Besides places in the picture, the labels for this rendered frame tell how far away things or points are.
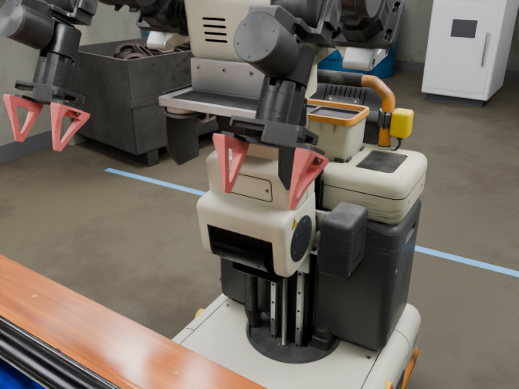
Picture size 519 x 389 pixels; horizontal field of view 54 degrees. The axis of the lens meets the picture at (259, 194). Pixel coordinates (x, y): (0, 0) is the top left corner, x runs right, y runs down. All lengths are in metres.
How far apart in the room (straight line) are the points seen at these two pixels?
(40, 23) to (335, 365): 1.08
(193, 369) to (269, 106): 0.37
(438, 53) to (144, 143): 3.13
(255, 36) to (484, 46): 4.73
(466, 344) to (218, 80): 1.44
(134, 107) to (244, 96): 2.42
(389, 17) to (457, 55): 4.46
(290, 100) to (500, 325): 1.71
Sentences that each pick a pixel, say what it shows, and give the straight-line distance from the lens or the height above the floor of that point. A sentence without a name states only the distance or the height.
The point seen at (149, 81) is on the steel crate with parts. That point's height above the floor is 0.58.
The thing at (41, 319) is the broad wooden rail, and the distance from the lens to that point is 0.88.
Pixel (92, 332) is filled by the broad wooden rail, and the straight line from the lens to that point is 0.82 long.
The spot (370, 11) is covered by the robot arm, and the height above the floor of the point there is 1.21.
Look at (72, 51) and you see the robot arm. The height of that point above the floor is 1.14.
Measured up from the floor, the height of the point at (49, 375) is 1.11.
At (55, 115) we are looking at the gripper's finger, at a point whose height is 1.05.
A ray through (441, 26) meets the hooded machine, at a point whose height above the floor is 0.72.
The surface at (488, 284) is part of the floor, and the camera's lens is 2.44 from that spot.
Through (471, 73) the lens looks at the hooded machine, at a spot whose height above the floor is 0.32.
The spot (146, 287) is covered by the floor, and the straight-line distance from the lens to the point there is 2.26.
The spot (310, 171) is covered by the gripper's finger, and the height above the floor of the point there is 1.03.
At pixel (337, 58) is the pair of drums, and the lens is 5.88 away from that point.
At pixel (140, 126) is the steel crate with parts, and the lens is 3.42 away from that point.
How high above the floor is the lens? 1.27
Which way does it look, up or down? 25 degrees down
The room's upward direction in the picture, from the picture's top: straight up
